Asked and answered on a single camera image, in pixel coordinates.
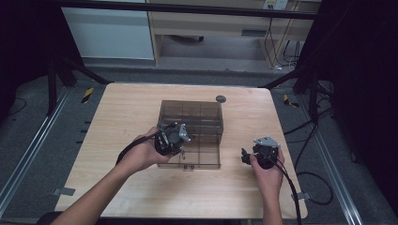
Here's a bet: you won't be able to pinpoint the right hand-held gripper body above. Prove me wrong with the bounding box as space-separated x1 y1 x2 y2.
251 135 282 171

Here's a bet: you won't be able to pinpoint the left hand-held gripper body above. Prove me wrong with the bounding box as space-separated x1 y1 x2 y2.
154 123 192 157

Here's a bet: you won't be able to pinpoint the clear grey compartment box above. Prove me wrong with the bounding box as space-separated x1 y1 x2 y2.
156 99 225 172

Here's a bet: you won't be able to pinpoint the person's right hand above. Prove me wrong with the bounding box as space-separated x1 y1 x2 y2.
249 148 286 197

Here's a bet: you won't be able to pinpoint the person's left hand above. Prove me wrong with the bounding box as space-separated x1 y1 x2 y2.
119 126 173 173

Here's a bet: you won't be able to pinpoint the yellow black tape strip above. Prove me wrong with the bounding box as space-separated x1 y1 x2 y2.
283 94 300 109
81 86 95 104

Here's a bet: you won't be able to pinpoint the black metal stand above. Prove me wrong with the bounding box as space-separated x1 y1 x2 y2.
46 55 115 117
257 64 321 124

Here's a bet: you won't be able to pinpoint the white cabinet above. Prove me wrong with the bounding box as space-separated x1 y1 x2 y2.
60 0 156 61

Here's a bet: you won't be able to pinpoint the black curtain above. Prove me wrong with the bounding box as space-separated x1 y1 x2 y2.
0 0 83 123
297 0 398 217

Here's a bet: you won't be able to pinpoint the light wooden desk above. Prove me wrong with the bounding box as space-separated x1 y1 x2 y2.
145 0 323 69

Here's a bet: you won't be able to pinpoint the white power strip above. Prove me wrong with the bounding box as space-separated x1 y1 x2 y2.
263 0 289 11

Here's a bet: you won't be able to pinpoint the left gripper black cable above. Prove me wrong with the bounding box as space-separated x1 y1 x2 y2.
115 124 176 167

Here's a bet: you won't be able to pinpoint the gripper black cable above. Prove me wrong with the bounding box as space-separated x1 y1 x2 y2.
264 151 303 225
115 124 176 167

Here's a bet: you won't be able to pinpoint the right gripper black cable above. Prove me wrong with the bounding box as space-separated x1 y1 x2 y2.
264 151 303 225

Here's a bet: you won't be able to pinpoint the grey table edge bracket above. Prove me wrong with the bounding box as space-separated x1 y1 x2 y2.
290 191 313 202
52 187 77 198

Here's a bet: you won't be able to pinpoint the black floor cable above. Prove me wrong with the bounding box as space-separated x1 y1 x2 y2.
283 105 335 206

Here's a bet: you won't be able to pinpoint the metal floor rail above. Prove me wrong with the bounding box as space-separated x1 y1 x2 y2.
0 86 73 218
295 93 364 225

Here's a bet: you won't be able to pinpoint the cables under desk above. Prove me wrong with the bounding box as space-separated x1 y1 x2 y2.
263 17 302 70

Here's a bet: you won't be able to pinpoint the black horizontal frame bar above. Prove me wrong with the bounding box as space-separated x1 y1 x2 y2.
58 0 317 21

